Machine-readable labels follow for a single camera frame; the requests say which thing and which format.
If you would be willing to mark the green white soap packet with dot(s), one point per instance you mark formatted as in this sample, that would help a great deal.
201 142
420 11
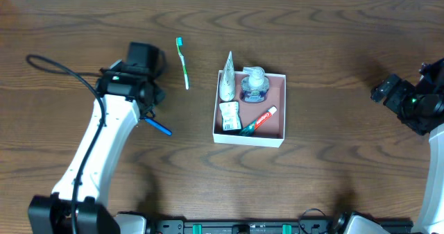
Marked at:
230 116

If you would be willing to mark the white shampoo tube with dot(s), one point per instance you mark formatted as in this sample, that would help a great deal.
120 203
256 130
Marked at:
227 83

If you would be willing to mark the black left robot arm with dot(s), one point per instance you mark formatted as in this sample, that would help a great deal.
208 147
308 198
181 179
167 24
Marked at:
125 94

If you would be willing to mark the white cardboard box pink inside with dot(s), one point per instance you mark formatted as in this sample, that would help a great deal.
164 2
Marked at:
272 132

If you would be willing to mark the blue disposable razor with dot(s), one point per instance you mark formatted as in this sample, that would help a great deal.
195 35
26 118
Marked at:
158 126

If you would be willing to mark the green white toothbrush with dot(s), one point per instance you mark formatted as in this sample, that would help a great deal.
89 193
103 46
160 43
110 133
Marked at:
179 44

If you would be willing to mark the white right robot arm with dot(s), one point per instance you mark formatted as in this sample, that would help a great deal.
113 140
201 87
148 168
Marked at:
420 107

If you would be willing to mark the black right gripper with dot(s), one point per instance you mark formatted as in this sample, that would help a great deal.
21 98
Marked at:
383 90

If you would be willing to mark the clear spray bottle blue liquid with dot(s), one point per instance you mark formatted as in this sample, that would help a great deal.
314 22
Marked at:
255 86

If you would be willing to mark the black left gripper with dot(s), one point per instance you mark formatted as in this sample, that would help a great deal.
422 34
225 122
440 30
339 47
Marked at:
152 97

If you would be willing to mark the red green toothpaste tube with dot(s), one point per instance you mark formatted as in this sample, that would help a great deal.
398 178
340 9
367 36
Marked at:
253 126

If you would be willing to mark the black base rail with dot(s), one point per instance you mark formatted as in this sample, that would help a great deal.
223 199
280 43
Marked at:
178 226

